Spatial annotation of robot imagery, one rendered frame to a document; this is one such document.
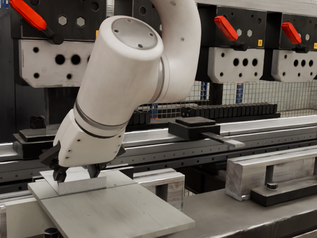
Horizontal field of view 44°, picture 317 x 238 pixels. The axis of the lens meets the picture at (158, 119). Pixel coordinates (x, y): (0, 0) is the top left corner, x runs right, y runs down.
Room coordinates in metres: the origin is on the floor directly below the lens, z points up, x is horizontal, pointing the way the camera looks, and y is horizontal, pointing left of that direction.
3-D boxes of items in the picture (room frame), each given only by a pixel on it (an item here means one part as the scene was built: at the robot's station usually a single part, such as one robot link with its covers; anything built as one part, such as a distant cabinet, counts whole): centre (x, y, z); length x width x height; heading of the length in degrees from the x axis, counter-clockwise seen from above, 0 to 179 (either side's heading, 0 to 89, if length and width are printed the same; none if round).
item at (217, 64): (0.92, -0.16, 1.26); 0.15 x 0.09 x 0.17; 122
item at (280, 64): (1.03, -0.33, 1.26); 0.15 x 0.09 x 0.17; 122
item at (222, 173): (1.36, -0.15, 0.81); 0.64 x 0.08 x 0.14; 32
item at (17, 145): (0.86, 0.24, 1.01); 0.26 x 0.12 x 0.05; 32
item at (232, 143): (1.11, -0.15, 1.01); 0.26 x 0.12 x 0.05; 32
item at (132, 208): (0.60, 0.09, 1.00); 0.26 x 0.18 x 0.01; 32
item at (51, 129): (0.73, 0.16, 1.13); 0.10 x 0.02 x 0.10; 122
